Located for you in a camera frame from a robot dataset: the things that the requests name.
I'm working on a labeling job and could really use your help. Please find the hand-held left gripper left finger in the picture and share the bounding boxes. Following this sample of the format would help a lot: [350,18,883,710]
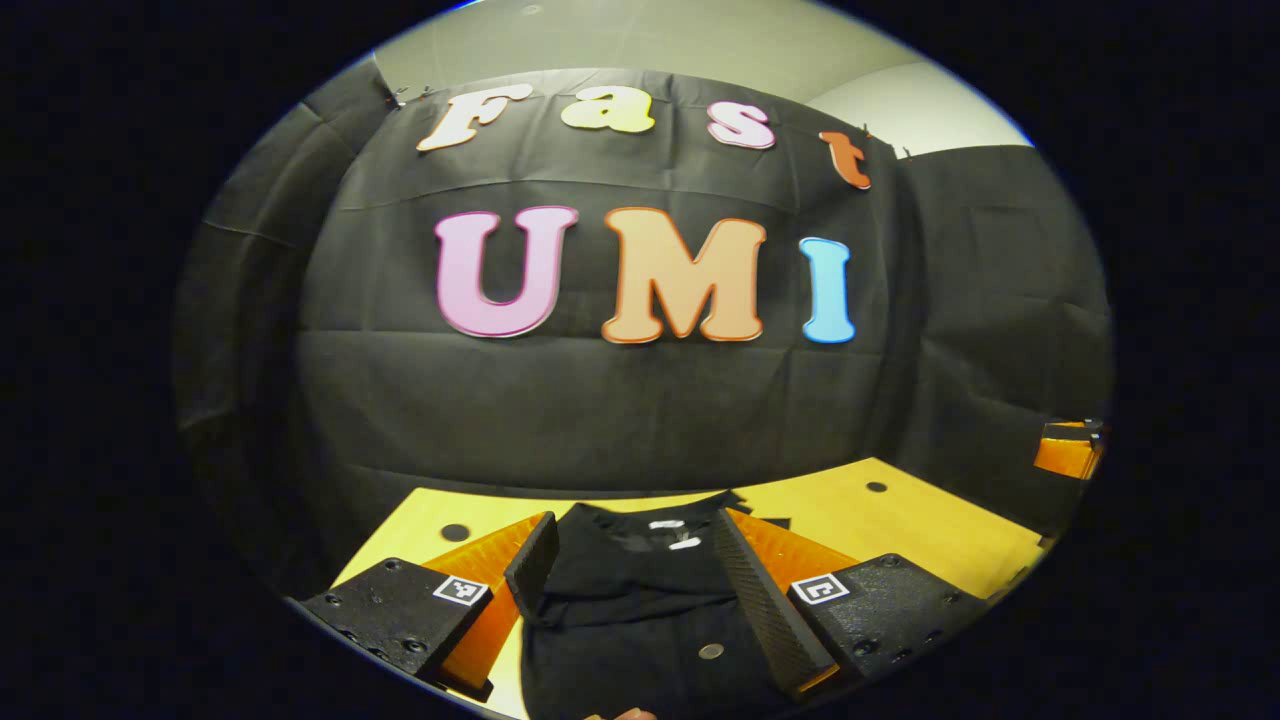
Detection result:
[300,512,561,701]

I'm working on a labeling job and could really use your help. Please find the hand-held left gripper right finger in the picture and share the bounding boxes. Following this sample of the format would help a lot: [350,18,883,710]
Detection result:
[712,508,991,701]

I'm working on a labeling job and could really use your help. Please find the black buttoned shirt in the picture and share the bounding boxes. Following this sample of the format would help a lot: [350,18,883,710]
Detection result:
[520,490,801,720]

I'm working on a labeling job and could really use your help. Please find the black backdrop cloth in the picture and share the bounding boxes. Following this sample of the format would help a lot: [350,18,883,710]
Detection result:
[175,65,1116,601]

